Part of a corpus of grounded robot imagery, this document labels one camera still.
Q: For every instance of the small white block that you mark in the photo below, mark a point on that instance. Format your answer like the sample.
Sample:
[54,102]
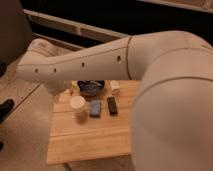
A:
[114,85]

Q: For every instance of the black shoe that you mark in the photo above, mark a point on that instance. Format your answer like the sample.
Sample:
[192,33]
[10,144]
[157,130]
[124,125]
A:
[5,108]

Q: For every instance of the dark blue bowl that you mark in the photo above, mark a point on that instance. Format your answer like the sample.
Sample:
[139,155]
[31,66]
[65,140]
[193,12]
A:
[91,87]

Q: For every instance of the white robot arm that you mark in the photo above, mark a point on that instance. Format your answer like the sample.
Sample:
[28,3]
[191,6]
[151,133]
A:
[172,114]

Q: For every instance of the blue rectangular block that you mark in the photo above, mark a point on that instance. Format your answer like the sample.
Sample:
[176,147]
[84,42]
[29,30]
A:
[95,108]

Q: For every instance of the wooden board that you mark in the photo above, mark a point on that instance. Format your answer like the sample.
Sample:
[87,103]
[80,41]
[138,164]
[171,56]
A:
[72,139]

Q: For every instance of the white cup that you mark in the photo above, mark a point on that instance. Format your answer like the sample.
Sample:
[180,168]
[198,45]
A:
[78,104]

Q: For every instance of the black rectangular block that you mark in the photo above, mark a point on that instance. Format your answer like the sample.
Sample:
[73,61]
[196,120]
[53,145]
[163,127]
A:
[112,105]

